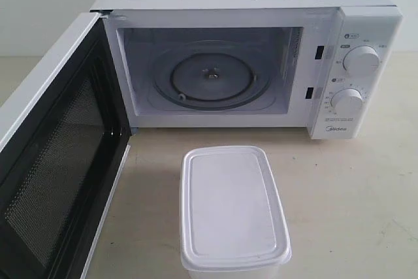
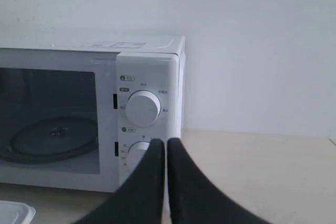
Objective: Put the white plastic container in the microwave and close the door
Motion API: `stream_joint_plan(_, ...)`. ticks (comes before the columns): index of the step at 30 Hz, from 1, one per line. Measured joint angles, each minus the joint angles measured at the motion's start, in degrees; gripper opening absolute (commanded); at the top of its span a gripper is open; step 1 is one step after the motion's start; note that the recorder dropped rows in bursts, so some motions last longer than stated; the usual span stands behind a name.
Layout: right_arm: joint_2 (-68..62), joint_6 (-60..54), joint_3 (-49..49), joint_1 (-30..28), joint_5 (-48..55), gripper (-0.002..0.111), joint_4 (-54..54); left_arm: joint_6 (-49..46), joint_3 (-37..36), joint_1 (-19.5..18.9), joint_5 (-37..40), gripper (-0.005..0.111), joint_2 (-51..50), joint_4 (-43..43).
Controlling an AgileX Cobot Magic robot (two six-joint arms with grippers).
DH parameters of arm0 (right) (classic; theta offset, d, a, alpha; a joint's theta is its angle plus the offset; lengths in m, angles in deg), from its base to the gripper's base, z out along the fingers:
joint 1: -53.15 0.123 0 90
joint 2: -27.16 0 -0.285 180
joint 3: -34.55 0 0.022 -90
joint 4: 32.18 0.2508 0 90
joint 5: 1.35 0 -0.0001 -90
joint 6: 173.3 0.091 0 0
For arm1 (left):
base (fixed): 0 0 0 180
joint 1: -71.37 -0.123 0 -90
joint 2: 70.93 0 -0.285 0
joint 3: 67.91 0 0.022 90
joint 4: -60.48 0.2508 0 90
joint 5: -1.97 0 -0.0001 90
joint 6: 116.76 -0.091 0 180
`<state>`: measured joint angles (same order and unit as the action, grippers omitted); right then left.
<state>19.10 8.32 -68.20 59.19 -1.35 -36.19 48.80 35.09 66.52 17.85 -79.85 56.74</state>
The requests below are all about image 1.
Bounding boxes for white plastic lidded container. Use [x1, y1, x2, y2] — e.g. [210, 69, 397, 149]
[179, 146, 292, 278]

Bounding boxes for glass microwave turntable plate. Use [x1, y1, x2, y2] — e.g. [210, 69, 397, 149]
[152, 41, 275, 111]

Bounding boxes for white microwave oven body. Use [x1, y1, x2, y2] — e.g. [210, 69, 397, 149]
[91, 0, 402, 139]

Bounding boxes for lower white control knob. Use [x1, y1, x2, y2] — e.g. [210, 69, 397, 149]
[330, 88, 364, 118]

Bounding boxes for white control knob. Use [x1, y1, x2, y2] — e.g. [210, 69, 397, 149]
[343, 46, 380, 76]
[330, 88, 364, 118]

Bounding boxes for upper white control knob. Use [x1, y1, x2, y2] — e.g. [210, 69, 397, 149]
[343, 46, 380, 76]

